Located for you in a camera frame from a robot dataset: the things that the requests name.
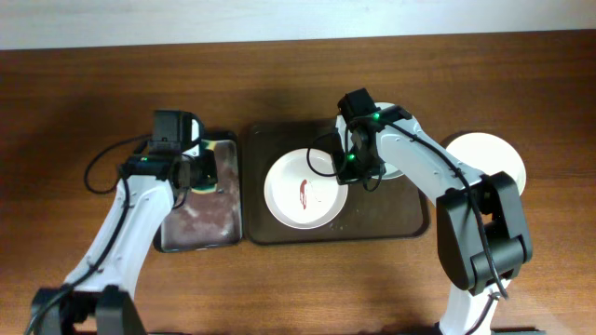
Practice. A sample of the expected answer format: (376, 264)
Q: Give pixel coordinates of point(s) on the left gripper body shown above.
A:
(205, 169)

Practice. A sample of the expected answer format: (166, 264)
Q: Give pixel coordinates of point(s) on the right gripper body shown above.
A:
(343, 169)

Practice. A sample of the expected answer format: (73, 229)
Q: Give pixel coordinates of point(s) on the green and yellow sponge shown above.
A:
(204, 168)

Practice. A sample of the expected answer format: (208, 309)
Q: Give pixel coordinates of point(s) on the pale grey plate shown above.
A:
(390, 144)

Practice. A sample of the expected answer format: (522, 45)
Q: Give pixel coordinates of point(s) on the white plate with red smear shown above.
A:
(299, 191)

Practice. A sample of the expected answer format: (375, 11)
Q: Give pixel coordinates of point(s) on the white plate with sauce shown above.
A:
(489, 154)

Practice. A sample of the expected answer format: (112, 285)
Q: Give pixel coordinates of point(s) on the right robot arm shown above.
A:
(483, 238)

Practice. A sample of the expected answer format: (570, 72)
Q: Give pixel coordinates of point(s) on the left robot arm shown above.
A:
(156, 179)

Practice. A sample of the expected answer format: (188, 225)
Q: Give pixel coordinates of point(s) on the brown serving tray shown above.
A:
(396, 209)

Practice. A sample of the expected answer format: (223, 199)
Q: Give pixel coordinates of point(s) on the black and metal sponge tray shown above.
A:
(209, 218)

